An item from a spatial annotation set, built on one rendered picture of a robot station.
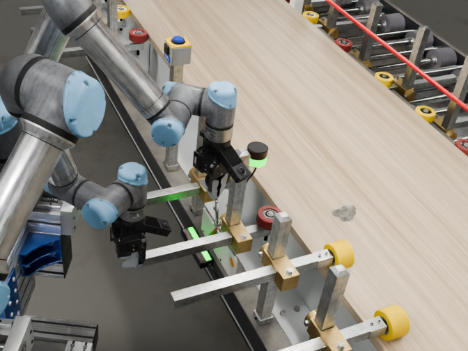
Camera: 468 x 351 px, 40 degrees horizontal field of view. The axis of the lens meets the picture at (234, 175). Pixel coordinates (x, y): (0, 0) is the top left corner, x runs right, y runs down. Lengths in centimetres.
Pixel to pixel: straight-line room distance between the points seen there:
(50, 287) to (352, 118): 148
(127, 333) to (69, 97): 167
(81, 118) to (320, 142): 124
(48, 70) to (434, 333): 115
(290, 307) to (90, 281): 114
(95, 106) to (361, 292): 91
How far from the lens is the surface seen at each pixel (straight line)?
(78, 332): 250
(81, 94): 124
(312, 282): 204
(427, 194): 222
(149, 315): 283
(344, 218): 200
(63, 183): 161
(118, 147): 371
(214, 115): 165
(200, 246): 190
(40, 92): 128
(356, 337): 164
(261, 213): 196
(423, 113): 264
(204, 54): 278
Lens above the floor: 218
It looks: 38 degrees down
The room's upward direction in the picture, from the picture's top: 8 degrees clockwise
